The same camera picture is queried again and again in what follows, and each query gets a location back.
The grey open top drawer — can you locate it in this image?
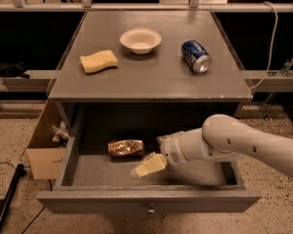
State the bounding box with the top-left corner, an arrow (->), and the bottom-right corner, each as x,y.
36,102 -> 262,215

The black pole on floor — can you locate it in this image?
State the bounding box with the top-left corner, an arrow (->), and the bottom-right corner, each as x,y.
0,164 -> 26,232

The metal drawer knob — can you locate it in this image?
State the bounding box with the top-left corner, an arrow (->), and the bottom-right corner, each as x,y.
146,204 -> 156,215

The yellow sponge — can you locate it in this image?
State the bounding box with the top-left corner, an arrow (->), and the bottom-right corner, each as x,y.
80,50 -> 118,74

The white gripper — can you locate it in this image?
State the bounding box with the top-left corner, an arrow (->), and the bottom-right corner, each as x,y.
131,129 -> 243,178

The grey cabinet with counter top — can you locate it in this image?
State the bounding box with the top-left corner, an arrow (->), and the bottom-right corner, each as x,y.
46,9 -> 256,138

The blue soda can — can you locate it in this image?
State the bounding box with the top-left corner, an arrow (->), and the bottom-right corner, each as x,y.
182,40 -> 212,73

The cardboard box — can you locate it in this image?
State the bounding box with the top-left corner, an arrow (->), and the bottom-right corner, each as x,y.
26,101 -> 66,179

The metal bracket right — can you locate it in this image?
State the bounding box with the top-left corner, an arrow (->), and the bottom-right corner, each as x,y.
260,57 -> 293,120

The white cable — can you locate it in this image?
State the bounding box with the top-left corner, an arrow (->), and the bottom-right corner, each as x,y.
249,0 -> 280,91

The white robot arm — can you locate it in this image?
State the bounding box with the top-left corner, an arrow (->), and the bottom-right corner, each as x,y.
131,114 -> 293,178

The black floor cable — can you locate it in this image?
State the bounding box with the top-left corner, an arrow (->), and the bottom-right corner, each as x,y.
0,160 -> 54,234

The black object on left shelf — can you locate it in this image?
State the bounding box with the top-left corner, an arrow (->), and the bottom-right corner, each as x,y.
0,62 -> 30,79

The white foam bowl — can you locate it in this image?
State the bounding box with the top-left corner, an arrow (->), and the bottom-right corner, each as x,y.
120,28 -> 162,55

